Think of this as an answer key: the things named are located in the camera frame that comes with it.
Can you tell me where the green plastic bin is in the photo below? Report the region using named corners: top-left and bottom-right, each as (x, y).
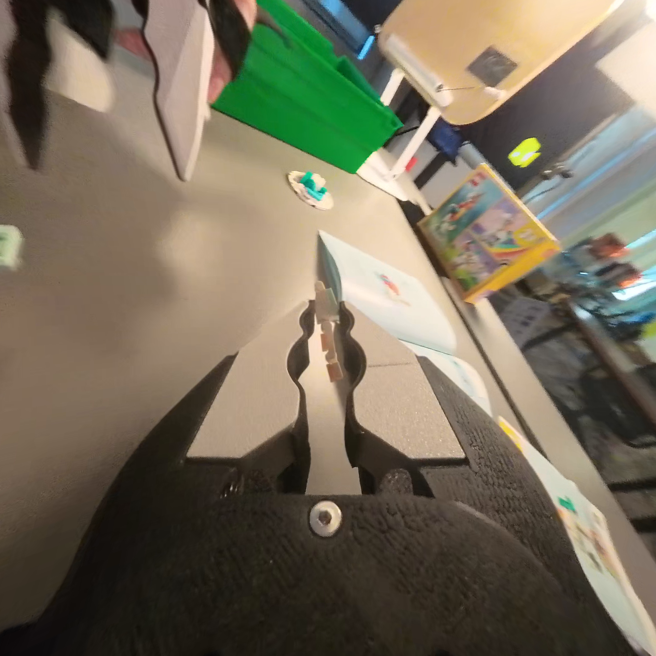
top-left (210, 0), bottom-right (404, 175)

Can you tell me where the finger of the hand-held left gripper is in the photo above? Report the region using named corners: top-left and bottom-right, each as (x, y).
top-left (141, 0), bottom-right (216, 182)
top-left (4, 0), bottom-right (114, 171)

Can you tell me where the wooden desk with white legs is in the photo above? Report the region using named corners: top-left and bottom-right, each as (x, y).
top-left (356, 0), bottom-right (628, 202)

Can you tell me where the yellow-green object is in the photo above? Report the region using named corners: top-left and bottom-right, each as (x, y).
top-left (507, 137), bottom-right (542, 166)

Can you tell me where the colourful lego box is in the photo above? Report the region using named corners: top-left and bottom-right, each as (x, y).
top-left (418, 164), bottom-right (562, 304)

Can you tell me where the open lego instruction booklet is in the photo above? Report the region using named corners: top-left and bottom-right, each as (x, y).
top-left (318, 231), bottom-right (494, 417)

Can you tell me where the person's left hand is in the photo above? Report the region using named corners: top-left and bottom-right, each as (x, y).
top-left (207, 0), bottom-right (258, 103)

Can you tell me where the closed yellow-cornered instruction booklet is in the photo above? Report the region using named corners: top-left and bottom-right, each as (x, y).
top-left (497, 415), bottom-right (656, 654)

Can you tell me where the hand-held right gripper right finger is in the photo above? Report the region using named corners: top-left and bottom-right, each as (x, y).
top-left (336, 302), bottom-right (466, 482)

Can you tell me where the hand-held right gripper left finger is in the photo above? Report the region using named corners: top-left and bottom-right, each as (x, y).
top-left (187, 301), bottom-right (314, 478)

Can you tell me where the small white teal lego build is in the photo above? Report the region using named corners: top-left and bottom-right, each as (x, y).
top-left (287, 170), bottom-right (335, 211)

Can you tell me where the mint green lego piece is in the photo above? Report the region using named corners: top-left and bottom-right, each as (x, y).
top-left (0, 225), bottom-right (24, 270)

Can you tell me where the small white lego piece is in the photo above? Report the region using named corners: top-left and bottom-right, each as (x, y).
top-left (314, 281), bottom-right (344, 382)

